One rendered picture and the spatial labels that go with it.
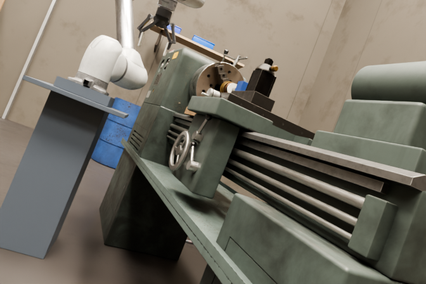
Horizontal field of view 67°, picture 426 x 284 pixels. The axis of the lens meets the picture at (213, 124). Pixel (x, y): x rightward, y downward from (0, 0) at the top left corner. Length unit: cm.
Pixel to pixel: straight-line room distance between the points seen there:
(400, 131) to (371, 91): 16
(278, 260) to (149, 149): 135
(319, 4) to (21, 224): 550
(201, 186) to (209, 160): 9
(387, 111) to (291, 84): 484
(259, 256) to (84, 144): 107
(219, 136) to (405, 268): 64
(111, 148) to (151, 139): 231
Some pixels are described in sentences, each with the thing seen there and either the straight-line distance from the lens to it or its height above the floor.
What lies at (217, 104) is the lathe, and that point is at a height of 90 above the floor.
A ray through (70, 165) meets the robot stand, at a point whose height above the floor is 44.
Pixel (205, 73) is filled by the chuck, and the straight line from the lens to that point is 182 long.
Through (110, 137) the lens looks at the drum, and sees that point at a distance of 421.
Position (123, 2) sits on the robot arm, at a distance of 204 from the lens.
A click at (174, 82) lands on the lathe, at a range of 192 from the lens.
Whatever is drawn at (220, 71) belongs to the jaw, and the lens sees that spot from 181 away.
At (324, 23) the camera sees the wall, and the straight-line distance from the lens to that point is 612.
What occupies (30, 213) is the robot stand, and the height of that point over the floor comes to 18.
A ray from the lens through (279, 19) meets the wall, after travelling 574.
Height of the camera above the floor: 78
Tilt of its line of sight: 3 degrees up
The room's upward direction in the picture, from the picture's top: 22 degrees clockwise
